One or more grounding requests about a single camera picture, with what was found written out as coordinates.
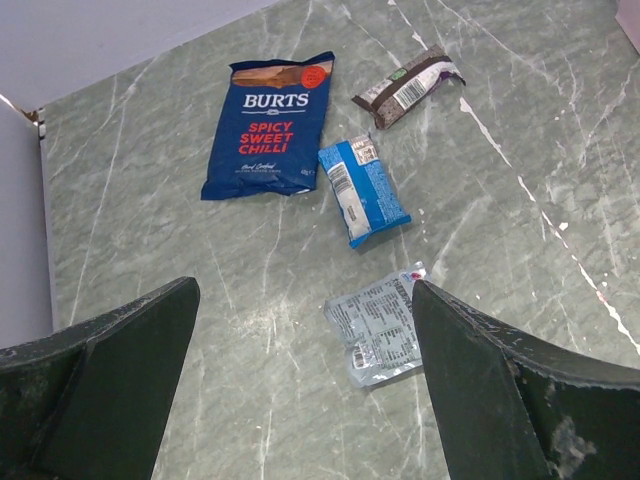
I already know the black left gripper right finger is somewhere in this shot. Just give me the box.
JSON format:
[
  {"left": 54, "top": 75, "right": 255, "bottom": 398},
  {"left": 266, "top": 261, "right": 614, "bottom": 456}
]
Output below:
[{"left": 412, "top": 280, "right": 639, "bottom": 479}]

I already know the blue cookie snack packet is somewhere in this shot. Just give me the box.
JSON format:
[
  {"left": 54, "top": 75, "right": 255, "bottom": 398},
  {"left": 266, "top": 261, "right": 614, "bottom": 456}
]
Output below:
[{"left": 318, "top": 135, "right": 411, "bottom": 249}]

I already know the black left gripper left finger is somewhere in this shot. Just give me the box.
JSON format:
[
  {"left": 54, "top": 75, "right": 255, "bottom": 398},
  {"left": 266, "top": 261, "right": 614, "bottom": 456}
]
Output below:
[{"left": 1, "top": 277, "right": 200, "bottom": 479}]

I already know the blue Burts chips bag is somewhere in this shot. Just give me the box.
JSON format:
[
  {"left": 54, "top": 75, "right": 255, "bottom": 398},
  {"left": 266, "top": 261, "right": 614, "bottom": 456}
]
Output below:
[{"left": 201, "top": 51, "right": 335, "bottom": 201}]

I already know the silver Big Foot candy packet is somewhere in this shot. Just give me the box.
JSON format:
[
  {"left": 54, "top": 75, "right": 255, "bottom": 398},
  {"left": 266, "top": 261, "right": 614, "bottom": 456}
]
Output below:
[{"left": 323, "top": 261, "right": 430, "bottom": 388}]

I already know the brown chocolate bar wrapper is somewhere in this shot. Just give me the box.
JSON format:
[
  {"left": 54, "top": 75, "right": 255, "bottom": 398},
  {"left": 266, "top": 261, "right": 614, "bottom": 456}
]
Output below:
[{"left": 351, "top": 44, "right": 466, "bottom": 130}]

